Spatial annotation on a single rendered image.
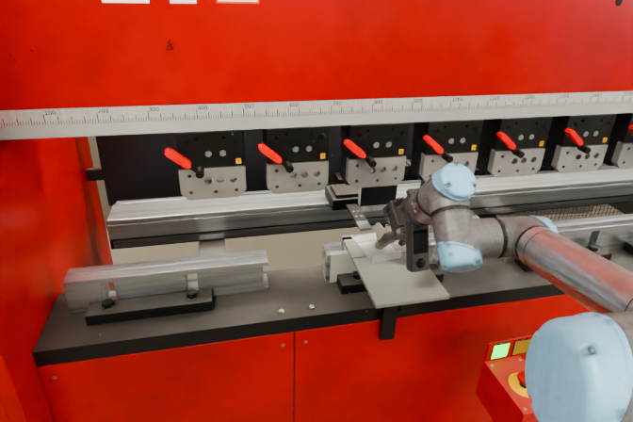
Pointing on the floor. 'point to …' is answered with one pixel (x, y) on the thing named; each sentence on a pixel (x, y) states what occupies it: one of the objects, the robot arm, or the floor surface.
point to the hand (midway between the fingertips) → (390, 246)
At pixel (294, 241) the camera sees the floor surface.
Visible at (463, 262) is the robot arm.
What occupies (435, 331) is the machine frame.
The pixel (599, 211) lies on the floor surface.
